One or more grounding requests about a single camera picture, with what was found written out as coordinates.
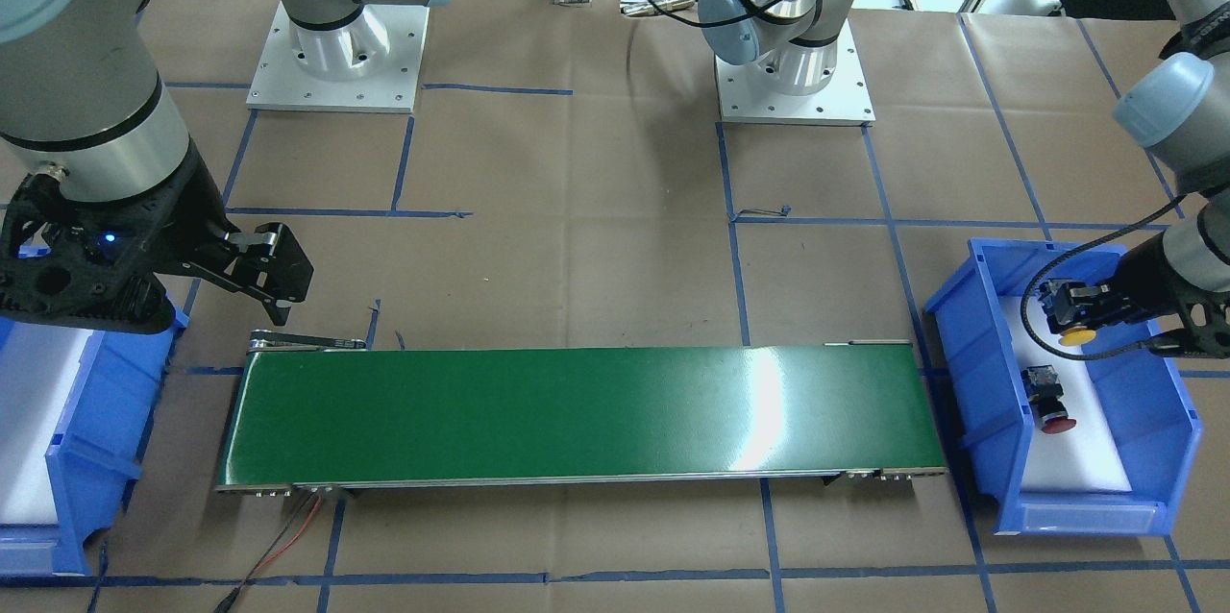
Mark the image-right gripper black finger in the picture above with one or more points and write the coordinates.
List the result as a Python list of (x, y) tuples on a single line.
[(1073, 291), (1093, 316)]

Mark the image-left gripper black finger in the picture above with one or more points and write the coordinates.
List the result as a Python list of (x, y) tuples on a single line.
[(256, 277), (278, 241)]

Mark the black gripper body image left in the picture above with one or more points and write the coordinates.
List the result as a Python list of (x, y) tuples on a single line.
[(189, 212)]

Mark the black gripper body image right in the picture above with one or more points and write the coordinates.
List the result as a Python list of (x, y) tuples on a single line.
[(1142, 283)]

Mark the yellow push button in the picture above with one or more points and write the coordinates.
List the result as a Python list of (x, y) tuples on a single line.
[(1071, 338)]

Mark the red push button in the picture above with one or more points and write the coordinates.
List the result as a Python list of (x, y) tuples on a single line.
[(1044, 393)]

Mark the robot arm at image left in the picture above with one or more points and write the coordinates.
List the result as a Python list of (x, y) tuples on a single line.
[(117, 193)]

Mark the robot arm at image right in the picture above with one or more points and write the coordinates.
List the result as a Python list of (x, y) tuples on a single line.
[(1177, 112)]

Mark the blue bin at image right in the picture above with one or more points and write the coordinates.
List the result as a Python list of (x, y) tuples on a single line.
[(1122, 471)]

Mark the blue bin at image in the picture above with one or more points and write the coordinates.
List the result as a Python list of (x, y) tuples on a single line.
[(97, 450), (1122, 471)]

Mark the green conveyor belt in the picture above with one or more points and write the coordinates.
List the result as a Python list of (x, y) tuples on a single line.
[(357, 419)]

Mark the blue bin at image left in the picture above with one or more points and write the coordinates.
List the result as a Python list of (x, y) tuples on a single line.
[(97, 450)]

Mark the white base plate image left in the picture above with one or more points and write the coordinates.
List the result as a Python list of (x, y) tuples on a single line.
[(371, 65)]

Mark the white base plate image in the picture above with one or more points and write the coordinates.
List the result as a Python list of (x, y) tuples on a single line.
[(371, 65), (796, 85)]

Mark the white base plate image right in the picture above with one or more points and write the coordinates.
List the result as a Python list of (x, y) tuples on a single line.
[(796, 85)]

